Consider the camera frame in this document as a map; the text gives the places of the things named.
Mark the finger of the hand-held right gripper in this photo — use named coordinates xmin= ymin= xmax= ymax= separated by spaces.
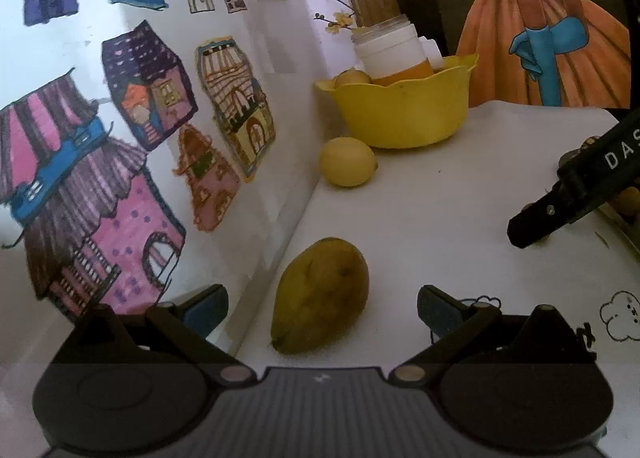
xmin=507 ymin=177 xmax=589 ymax=250

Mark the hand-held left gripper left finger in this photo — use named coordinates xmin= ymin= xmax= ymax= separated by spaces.
xmin=47 ymin=283 xmax=257 ymax=387

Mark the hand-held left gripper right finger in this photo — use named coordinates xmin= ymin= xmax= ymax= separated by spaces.
xmin=387 ymin=284 xmax=589 ymax=385

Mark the round tan fruit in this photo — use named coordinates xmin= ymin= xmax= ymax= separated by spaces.
xmin=614 ymin=187 xmax=640 ymax=225

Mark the yellow-brown mango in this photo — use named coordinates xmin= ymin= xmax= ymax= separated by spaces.
xmin=270 ymin=237 xmax=371 ymax=355

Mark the yellow scalloped plastic bowl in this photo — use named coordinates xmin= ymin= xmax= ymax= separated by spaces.
xmin=314 ymin=54 xmax=480 ymax=149

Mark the white cartoon printed table mat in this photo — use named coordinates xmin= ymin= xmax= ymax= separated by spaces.
xmin=235 ymin=100 xmax=640 ymax=364

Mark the yellow lemon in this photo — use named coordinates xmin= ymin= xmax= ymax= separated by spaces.
xmin=319 ymin=137 xmax=378 ymax=188

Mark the orange dress figure poster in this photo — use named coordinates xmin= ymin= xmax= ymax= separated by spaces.
xmin=327 ymin=0 xmax=636 ymax=109

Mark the group of house drawing stickers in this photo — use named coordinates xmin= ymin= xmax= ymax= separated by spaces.
xmin=0 ymin=0 xmax=277 ymax=324

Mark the white and orange bottle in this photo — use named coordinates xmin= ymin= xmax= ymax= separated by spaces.
xmin=350 ymin=13 xmax=443 ymax=86

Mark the small tan-yellow fruit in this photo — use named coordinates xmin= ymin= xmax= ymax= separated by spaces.
xmin=334 ymin=69 xmax=373 ymax=89

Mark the yellow flower branch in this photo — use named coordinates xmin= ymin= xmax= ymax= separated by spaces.
xmin=312 ymin=0 xmax=358 ymax=36

